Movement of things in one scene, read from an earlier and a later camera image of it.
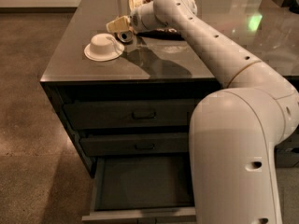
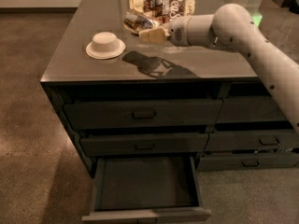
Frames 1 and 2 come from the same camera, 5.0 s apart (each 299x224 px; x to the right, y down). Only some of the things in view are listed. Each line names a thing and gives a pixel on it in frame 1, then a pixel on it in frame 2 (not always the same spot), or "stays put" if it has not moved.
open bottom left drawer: [146, 189] stays put
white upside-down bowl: [104, 47] stays put
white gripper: [140, 20] -> [177, 31]
